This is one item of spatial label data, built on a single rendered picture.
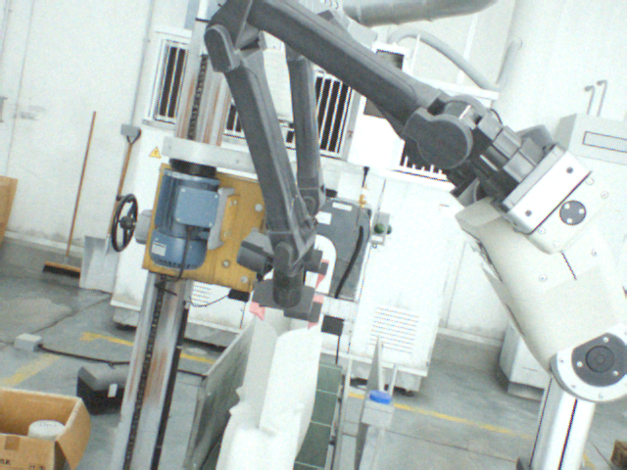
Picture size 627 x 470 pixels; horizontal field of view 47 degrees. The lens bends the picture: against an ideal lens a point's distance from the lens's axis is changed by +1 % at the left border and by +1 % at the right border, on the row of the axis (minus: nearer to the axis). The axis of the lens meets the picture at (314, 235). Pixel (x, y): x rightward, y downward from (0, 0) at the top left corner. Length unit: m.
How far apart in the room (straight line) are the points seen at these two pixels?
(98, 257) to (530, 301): 5.27
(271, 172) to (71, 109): 5.42
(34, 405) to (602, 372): 2.48
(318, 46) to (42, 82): 5.70
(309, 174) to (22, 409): 1.99
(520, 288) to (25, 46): 5.95
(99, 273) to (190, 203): 4.46
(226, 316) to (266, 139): 3.77
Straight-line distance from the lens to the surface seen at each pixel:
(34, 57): 6.75
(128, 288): 5.06
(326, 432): 2.96
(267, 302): 1.39
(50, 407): 3.30
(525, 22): 5.22
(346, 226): 1.98
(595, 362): 1.34
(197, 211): 1.79
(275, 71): 1.82
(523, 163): 1.03
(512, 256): 1.19
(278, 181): 1.21
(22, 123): 6.75
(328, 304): 2.02
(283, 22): 1.10
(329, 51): 1.08
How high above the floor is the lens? 1.43
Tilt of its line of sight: 6 degrees down
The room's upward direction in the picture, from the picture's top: 12 degrees clockwise
